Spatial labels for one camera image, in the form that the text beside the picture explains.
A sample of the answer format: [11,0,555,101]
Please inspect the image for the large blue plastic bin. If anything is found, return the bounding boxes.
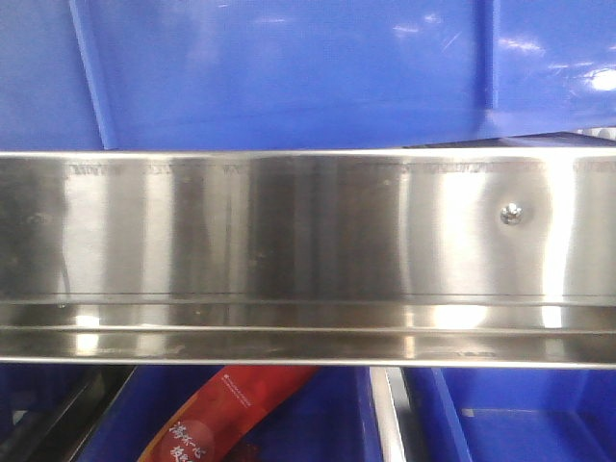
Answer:
[1,1,615,150]

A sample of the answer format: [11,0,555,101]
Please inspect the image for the lower right blue bin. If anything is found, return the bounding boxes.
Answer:
[403,368,615,461]

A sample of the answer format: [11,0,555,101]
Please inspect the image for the lower left blue bin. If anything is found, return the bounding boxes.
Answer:
[1,364,382,461]

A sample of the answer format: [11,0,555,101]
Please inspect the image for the stainless steel rack beam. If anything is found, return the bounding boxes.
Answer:
[1,146,615,369]

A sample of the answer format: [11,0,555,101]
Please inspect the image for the silver screw on beam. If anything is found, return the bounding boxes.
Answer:
[500,202,524,225]

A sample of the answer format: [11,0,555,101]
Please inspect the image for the red snack package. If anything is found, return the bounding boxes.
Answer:
[139,365,318,461]

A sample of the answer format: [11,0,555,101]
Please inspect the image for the steel divider rail below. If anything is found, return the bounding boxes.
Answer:
[370,367,409,462]

